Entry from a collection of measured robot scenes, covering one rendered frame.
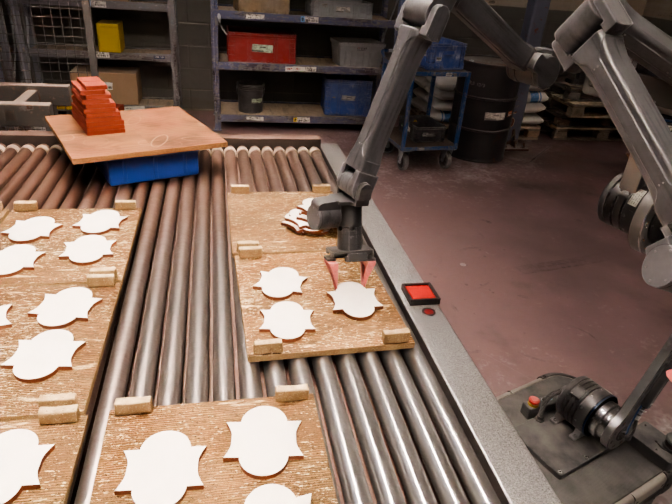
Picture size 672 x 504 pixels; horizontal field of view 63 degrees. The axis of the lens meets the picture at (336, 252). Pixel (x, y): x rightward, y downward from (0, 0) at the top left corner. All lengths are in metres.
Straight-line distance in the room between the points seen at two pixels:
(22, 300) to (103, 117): 0.88
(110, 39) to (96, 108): 3.90
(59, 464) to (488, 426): 0.71
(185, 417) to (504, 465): 0.54
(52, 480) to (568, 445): 1.61
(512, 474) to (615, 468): 1.14
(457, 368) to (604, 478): 0.99
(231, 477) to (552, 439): 1.39
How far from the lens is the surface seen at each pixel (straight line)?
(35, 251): 1.55
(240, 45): 5.68
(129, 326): 1.26
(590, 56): 0.99
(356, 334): 1.19
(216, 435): 0.97
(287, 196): 1.81
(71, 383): 1.11
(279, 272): 1.36
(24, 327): 1.28
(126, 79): 6.02
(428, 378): 1.13
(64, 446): 1.01
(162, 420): 1.01
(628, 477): 2.13
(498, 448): 1.05
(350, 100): 5.95
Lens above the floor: 1.64
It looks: 28 degrees down
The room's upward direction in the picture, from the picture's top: 5 degrees clockwise
